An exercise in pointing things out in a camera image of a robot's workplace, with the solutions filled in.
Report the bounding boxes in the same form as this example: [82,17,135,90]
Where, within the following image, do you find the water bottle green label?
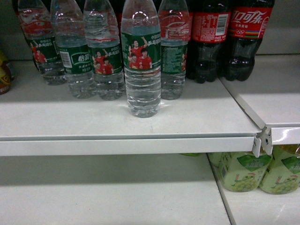
[121,0,161,118]

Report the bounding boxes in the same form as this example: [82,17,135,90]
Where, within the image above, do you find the lower white shelf board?
[0,154,230,225]

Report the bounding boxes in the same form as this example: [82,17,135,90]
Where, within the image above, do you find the water bottle right rear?
[158,0,190,100]

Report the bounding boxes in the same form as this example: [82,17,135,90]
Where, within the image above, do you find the white metal shelf board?
[0,61,260,156]

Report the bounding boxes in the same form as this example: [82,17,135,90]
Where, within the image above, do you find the white right shelf board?
[220,54,300,155]

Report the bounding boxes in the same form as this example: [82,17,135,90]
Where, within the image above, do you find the water bottle barcode label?
[50,0,97,99]

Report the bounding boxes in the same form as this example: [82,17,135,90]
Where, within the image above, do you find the water bottle far left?
[18,0,66,85]

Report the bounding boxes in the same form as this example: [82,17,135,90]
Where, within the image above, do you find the green grape drink bottle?
[259,144,300,195]
[208,152,272,192]

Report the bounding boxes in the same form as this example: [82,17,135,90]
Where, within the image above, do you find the cola bottle barcode side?
[187,0,231,83]

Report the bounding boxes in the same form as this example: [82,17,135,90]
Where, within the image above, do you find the cola bottle logo side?
[224,0,275,81]

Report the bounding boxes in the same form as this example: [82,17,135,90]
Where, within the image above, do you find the green grape drink right bottle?
[259,144,300,195]

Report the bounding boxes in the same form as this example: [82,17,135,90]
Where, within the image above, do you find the yellow brown drink bottle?
[0,50,14,95]

